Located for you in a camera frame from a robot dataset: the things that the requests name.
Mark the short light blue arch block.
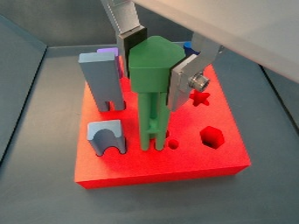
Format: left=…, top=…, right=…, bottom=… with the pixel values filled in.
left=86, top=120, right=126, bottom=156

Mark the red peg board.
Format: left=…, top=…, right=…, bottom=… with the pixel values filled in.
left=74, top=66, right=250, bottom=189

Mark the purple block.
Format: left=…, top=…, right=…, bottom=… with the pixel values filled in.
left=97, top=47, right=122, bottom=77

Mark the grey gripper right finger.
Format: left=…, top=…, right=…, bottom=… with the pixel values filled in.
left=166, top=32, right=221, bottom=111

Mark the dark blue block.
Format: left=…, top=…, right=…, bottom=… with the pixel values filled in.
left=182, top=41, right=200, bottom=57

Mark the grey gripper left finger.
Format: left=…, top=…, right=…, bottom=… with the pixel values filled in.
left=99, top=0, right=146, bottom=77

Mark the tall light blue block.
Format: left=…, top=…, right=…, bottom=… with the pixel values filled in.
left=78, top=52, right=125, bottom=112

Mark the green three prong peg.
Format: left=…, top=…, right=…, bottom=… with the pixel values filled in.
left=127, top=36, right=184, bottom=151

